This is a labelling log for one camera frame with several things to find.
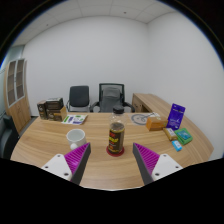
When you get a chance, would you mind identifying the grey mesh-back office chair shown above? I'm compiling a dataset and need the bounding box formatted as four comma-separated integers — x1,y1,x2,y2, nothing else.
89,82,136,114

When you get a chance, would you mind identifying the orange box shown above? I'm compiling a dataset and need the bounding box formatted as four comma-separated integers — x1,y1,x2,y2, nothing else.
145,116,169,132

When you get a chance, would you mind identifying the black padded office chair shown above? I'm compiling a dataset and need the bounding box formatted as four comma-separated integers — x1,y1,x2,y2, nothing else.
66,85,92,113

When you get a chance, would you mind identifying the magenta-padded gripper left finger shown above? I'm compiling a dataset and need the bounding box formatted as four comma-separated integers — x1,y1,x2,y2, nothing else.
40,142,92,186

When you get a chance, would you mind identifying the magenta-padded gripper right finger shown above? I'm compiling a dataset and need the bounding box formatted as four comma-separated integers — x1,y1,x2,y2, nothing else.
132,142,184,186

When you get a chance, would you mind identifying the large dark brown box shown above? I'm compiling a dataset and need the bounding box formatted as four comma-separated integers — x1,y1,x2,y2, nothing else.
45,97,65,121

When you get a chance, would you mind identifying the round grey printed paper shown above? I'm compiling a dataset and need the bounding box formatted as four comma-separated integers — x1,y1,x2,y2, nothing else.
130,112,155,126

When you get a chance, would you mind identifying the wooden side desk unit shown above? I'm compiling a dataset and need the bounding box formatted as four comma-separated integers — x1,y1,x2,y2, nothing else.
131,92,168,114

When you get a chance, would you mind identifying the clear bottle with dark drink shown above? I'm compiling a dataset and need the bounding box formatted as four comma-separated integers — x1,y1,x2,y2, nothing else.
106,105,126,156

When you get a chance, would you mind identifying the small light blue box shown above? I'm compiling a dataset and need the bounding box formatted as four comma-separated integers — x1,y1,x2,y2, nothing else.
171,139,183,153

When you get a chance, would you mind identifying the wooden cabinet with glass doors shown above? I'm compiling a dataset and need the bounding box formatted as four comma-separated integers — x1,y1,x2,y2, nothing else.
3,58,32,134

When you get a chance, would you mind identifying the tan cardboard box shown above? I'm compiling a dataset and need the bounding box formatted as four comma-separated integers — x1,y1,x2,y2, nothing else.
49,105,68,122

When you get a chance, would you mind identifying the black leather sofa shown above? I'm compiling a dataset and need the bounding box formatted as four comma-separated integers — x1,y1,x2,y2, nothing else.
0,114,19,159

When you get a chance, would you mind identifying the purple standing sign card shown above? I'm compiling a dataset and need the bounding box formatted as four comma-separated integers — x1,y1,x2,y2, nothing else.
166,102,186,130

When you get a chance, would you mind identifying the small tan box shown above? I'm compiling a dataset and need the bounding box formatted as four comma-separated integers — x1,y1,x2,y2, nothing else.
162,127,178,141

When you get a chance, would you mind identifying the white mug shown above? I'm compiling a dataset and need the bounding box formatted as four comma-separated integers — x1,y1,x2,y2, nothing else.
65,128,88,151

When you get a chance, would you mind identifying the green flat box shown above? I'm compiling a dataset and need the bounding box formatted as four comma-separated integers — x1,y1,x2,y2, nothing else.
174,127,194,146

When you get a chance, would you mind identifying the white and green leaflet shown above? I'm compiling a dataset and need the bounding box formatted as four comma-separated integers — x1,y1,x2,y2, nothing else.
61,114,88,126

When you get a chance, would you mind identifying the small dark brown box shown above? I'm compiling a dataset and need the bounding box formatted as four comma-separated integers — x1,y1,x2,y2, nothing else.
36,99,48,120

